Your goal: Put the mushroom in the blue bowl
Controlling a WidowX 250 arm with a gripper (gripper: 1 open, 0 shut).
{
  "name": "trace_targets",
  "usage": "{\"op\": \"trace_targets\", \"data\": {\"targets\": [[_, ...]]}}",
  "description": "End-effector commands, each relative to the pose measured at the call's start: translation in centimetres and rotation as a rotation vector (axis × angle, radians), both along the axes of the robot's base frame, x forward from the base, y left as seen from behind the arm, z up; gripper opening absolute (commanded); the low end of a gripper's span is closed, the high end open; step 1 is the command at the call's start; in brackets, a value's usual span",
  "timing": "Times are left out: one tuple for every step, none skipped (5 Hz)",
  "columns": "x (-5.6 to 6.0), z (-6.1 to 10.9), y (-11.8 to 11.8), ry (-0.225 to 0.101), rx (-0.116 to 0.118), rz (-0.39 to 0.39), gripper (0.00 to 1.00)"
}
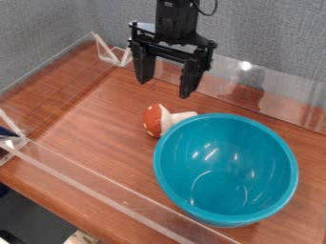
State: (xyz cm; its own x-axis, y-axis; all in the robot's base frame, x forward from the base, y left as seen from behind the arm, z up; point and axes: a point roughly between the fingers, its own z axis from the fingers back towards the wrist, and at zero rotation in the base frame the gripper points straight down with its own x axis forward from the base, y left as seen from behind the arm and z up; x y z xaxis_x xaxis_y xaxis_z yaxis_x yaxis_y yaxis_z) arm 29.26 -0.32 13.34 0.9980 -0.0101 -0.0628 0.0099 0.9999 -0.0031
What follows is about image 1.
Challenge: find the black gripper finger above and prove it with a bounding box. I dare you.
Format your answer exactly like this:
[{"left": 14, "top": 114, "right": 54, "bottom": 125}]
[
  {"left": 131, "top": 41, "right": 157, "bottom": 84},
  {"left": 179, "top": 58, "right": 205, "bottom": 99}
]

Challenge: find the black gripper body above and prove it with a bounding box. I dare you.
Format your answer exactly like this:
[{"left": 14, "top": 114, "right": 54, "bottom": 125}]
[{"left": 127, "top": 0, "right": 219, "bottom": 71}]

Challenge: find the red white toy mushroom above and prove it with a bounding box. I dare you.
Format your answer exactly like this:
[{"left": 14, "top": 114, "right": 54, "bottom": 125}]
[{"left": 143, "top": 104, "right": 198, "bottom": 137}]

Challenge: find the blue plastic bowl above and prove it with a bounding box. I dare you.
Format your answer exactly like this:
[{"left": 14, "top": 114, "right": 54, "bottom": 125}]
[{"left": 153, "top": 113, "right": 300, "bottom": 228}]

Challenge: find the clear acrylic corner bracket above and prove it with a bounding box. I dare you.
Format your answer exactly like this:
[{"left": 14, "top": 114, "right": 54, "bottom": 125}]
[{"left": 94, "top": 33, "right": 133, "bottom": 67}]

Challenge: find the black cable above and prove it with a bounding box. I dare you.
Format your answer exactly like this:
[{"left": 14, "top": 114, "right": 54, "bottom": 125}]
[{"left": 190, "top": 0, "right": 219, "bottom": 17}]

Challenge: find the clear acrylic left wall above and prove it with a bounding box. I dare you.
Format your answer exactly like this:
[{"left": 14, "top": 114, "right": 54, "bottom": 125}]
[{"left": 0, "top": 32, "right": 95, "bottom": 94}]

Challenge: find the clear acrylic wall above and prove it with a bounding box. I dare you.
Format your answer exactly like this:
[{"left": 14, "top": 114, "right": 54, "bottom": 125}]
[
  {"left": 126, "top": 47, "right": 326, "bottom": 135},
  {"left": 0, "top": 32, "right": 95, "bottom": 94},
  {"left": 0, "top": 137, "right": 241, "bottom": 244}
]

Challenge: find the clear acrylic back wall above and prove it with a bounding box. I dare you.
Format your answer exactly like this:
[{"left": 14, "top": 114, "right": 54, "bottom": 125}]
[{"left": 126, "top": 47, "right": 326, "bottom": 135}]

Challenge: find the clear acrylic left bracket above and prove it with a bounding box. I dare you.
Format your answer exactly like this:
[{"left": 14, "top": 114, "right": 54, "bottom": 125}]
[{"left": 0, "top": 109, "right": 28, "bottom": 167}]

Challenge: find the clear acrylic front wall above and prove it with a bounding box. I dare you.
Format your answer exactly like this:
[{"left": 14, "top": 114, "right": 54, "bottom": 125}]
[{"left": 0, "top": 137, "right": 241, "bottom": 244}]

